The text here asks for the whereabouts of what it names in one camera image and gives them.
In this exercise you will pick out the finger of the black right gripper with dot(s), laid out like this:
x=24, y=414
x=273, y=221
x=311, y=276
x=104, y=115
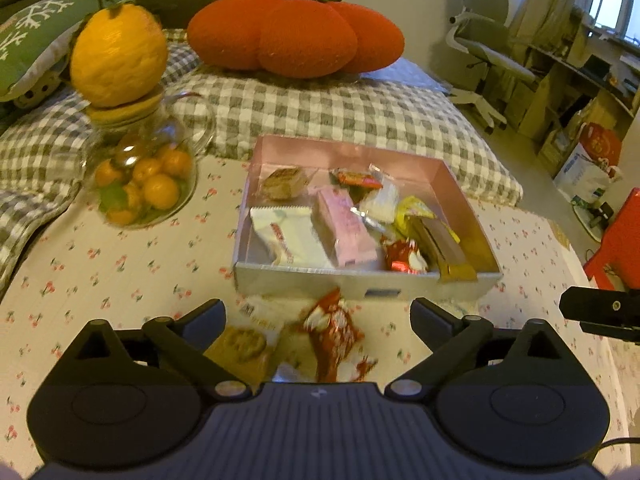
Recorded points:
x=600, y=310

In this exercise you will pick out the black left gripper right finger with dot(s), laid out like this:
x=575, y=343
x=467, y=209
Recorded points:
x=454, y=343

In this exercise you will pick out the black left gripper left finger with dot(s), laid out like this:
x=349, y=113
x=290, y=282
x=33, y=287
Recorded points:
x=182, y=344

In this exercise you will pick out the orange biscuit snack packet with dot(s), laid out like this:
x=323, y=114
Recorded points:
x=244, y=353

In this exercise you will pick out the long gold snack bar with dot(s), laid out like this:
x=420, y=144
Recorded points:
x=439, y=246

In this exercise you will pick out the large red candy packet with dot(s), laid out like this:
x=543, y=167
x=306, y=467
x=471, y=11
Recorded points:
x=333, y=337

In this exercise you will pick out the clear barcode cake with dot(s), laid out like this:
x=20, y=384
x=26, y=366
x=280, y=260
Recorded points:
x=381, y=204

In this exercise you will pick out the yellow beef-flavour pastry packet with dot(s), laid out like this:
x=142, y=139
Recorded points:
x=286, y=183

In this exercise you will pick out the red plastic stool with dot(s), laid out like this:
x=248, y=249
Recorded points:
x=619, y=249

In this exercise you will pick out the small red candy packet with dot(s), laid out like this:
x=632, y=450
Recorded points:
x=404, y=256

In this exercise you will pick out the cherry print tablecloth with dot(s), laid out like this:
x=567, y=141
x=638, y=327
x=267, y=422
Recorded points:
x=81, y=268

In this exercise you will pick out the pink wrapped snack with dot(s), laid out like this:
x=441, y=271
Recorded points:
x=341, y=232

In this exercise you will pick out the white blue paper bag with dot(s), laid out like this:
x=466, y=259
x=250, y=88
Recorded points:
x=582, y=181

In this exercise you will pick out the yellow snack packet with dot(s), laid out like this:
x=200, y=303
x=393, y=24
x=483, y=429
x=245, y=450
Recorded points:
x=413, y=206

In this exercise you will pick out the white snack packet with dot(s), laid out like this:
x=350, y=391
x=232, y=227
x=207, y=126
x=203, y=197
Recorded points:
x=290, y=236

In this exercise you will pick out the red gift bag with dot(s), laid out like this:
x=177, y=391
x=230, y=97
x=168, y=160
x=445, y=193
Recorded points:
x=601, y=145

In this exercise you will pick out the pink lined silver box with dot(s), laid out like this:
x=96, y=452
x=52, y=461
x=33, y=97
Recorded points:
x=346, y=166

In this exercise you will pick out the glass jar with kumquats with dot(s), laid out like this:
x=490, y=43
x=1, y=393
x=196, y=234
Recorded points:
x=141, y=163

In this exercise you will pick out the grey checked quilt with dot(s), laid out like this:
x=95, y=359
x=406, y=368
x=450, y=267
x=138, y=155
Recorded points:
x=415, y=118

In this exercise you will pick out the large yellow citrus fruit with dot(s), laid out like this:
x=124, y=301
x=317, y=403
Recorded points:
x=119, y=56

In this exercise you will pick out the white office chair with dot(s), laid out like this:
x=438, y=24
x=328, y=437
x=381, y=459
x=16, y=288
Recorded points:
x=480, y=30

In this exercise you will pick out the large orange pumpkin cushion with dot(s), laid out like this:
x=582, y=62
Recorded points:
x=298, y=39

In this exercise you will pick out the green snowflake pillow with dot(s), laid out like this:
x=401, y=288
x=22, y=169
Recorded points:
x=36, y=45

